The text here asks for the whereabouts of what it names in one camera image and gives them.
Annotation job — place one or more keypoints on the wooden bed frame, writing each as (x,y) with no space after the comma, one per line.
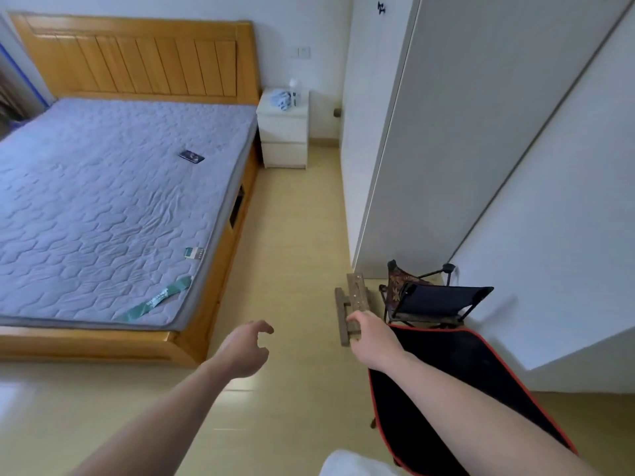
(124,59)

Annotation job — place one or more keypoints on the light blue cloth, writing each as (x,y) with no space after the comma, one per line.
(281,100)

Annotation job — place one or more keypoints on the blue mop pole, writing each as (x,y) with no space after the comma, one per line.
(25,74)

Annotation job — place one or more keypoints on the person's left hand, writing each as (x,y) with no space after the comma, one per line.
(243,351)

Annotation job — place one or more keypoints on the white nightstand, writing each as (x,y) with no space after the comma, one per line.
(283,133)

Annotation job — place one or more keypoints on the small green white tag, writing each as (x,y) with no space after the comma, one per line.
(194,252)

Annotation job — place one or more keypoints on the floral folding chair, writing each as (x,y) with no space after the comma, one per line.
(436,297)

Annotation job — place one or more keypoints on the person's left forearm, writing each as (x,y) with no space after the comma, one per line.
(154,426)

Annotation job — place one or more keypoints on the beige patterned curtain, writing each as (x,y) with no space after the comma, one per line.
(12,99)

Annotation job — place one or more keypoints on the black red-trimmed camp chair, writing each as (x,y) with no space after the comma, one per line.
(446,356)

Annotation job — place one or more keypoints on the small wooden stool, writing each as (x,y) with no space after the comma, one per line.
(356,292)

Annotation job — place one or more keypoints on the white wardrobe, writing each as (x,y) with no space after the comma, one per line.
(446,143)

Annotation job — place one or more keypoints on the person's white trousers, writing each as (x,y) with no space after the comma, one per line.
(357,466)

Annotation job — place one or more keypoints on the person's right hand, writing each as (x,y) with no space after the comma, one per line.
(379,344)

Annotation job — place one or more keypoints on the person's right forearm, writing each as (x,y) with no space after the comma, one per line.
(476,421)

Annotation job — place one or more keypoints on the black phone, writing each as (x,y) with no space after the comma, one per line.
(191,156)

